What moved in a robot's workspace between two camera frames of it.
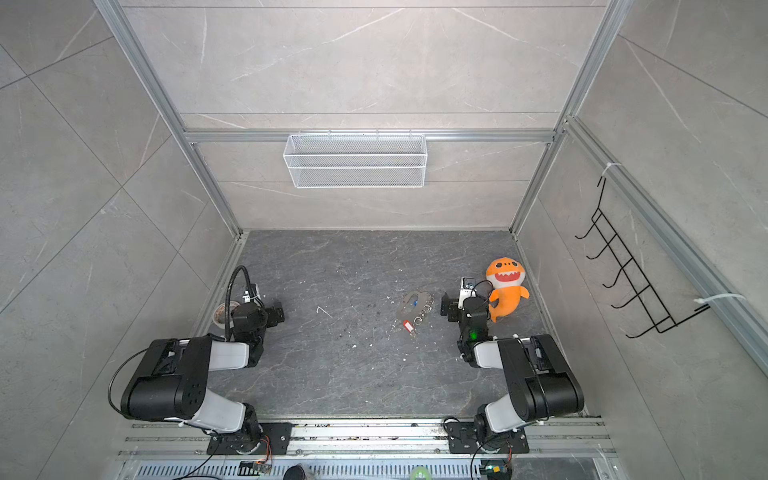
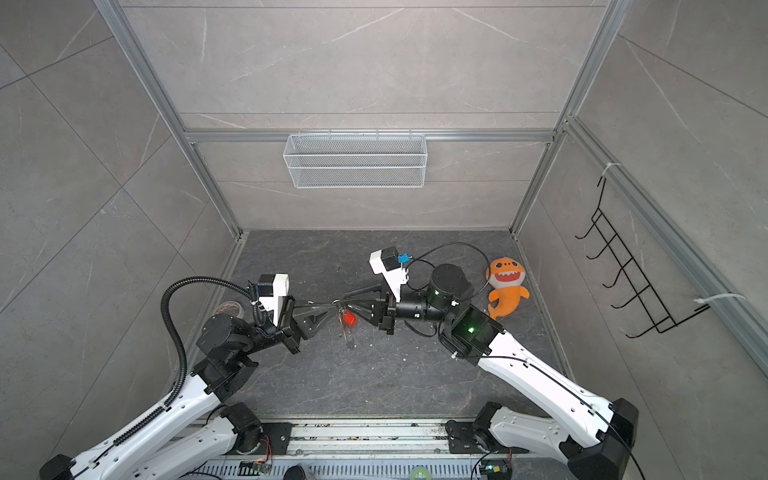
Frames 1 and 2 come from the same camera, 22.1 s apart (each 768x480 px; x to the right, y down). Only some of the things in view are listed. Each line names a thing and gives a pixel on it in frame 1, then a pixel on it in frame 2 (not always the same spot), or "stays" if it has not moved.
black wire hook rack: x=644 y=296 stays
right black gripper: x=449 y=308 -> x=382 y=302
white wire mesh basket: x=355 y=161 stays
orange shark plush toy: x=506 y=275 stays
